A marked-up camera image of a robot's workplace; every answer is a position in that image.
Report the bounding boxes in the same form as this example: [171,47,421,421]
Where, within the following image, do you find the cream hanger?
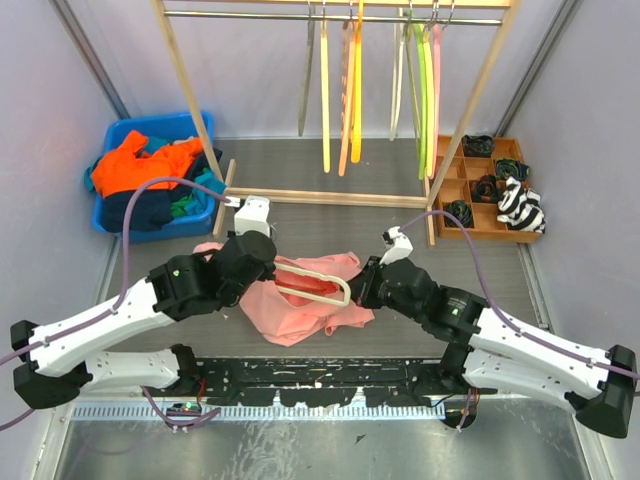
[274,262,351,307]

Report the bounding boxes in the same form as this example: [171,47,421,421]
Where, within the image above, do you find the pink t shirt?
[193,241,376,347]

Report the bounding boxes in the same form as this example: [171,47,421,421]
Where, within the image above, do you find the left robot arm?
[11,231,276,410]

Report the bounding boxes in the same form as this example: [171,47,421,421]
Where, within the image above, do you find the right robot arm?
[348,257,638,439]

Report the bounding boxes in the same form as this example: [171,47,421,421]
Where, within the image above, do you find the yellow green hanger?
[423,28,436,179]

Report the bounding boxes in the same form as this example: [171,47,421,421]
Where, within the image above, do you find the pale yellow hanger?
[320,20,331,173]

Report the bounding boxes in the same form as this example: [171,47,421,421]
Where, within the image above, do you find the white hanger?
[389,23,404,141]

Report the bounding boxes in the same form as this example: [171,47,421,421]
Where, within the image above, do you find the light orange hanger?
[338,21,355,177]

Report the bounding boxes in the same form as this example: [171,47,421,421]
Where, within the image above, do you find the wooden clothes rack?
[151,0,524,246]

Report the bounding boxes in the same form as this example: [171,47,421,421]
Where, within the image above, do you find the teal garment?
[82,162,227,211]

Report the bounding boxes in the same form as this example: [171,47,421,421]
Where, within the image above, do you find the rolled dark sock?
[471,174,502,204]
[495,158,530,182]
[443,199,474,228]
[462,135,496,158]

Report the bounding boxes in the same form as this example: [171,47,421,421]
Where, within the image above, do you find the navy garment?
[101,154,211,233]

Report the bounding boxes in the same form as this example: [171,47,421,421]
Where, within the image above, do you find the wooden compartment tray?
[434,137,540,244]

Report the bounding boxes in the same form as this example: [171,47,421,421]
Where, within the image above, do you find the black white striped cloth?
[497,177,546,234]

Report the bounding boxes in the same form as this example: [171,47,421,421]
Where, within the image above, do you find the blue plastic bin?
[84,113,226,243]

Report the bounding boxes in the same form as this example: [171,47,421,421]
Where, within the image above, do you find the orange garment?
[90,130,203,199]

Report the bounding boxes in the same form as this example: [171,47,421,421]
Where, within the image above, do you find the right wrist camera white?
[380,226,413,265]

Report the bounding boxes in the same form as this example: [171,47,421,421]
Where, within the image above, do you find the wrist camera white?
[380,226,413,265]
[234,195,271,237]

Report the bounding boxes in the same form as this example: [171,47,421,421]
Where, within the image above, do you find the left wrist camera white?
[234,195,271,237]

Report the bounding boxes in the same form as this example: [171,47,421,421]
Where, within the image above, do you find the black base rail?
[144,355,498,407]

